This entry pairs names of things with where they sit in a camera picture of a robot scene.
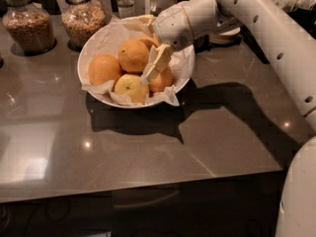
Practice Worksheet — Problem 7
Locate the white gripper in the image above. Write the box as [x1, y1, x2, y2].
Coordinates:
[122, 0, 238, 85]

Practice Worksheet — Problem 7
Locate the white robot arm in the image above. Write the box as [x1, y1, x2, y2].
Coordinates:
[123, 0, 316, 237]

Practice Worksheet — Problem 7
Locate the back right orange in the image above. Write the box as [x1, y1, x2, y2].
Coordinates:
[137, 34, 160, 49]

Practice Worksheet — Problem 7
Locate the top centre orange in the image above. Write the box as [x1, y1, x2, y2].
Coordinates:
[118, 39, 149, 73]

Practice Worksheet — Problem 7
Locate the right front orange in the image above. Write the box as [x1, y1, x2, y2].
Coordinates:
[149, 66, 173, 93]

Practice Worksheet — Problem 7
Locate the white bowl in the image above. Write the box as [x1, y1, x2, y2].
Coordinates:
[76, 16, 197, 110]

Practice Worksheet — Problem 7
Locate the front yellowish orange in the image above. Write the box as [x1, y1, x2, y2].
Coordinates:
[114, 74, 149, 105]

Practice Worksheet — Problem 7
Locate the left orange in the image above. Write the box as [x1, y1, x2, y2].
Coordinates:
[88, 54, 122, 85]

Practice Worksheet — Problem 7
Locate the small glass bottle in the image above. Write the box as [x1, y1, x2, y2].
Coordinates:
[117, 0, 134, 19]

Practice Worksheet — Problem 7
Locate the white paper liner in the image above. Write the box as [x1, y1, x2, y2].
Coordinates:
[81, 17, 193, 108]

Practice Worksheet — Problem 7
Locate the right glass cereal jar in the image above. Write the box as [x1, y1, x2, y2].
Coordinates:
[61, 0, 106, 48]

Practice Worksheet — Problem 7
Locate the glass cereal jar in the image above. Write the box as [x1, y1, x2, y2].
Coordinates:
[2, 0, 55, 53]
[61, 0, 106, 48]

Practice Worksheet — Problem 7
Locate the small upturned white cup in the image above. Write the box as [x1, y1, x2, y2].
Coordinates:
[209, 28, 240, 44]

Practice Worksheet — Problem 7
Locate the left glass cereal jar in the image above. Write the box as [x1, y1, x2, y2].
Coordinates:
[2, 0, 55, 53]

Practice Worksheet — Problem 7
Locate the black container with packets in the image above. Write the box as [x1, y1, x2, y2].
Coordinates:
[273, 0, 316, 39]

